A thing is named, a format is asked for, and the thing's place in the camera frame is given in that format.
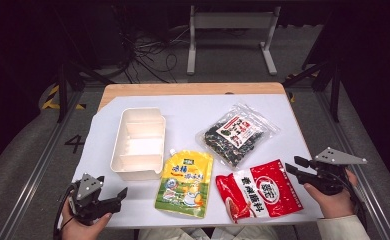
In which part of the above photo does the black metal stand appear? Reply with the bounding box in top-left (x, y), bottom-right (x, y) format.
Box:
top-left (282, 9), bottom-right (344, 124)
top-left (53, 9), bottom-right (116, 124)

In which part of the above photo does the yellow spouted sauce pouch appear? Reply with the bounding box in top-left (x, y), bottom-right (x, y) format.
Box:
top-left (154, 148), bottom-right (215, 220)

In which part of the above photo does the white divided plastic box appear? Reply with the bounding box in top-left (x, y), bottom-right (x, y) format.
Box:
top-left (109, 107), bottom-right (167, 181)

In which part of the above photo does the white paper table sheet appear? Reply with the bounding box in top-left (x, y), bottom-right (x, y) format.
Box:
top-left (72, 93), bottom-right (324, 229)

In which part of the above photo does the grey metal stand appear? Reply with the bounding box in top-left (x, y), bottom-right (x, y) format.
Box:
top-left (186, 4), bottom-right (282, 76)

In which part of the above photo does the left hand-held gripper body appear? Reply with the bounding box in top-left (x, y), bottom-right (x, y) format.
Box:
top-left (67, 172), bottom-right (123, 227)

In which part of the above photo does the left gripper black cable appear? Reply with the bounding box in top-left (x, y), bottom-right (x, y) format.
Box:
top-left (52, 183), bottom-right (77, 240)

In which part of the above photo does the person's left hand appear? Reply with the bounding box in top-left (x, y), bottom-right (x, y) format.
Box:
top-left (59, 199), bottom-right (113, 240)

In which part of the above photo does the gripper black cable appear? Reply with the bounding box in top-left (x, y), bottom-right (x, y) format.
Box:
top-left (336, 172), bottom-right (368, 232)
top-left (52, 183), bottom-right (77, 240)

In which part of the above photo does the clear bag of dried seaweed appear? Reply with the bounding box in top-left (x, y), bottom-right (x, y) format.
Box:
top-left (195, 103), bottom-right (281, 171)

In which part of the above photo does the person's right hand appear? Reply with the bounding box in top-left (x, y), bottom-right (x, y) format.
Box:
top-left (304, 169), bottom-right (359, 220)

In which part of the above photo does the red seasoning packet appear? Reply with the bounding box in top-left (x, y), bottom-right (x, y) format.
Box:
top-left (215, 158), bottom-right (305, 224)

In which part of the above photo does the bundle of black floor cables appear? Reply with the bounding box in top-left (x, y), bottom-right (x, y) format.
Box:
top-left (114, 6), bottom-right (191, 84)

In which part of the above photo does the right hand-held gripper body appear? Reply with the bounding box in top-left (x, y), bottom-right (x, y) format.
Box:
top-left (298, 146), bottom-right (368, 197)

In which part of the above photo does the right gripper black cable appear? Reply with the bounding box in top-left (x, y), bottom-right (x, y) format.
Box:
top-left (336, 172), bottom-right (368, 232)

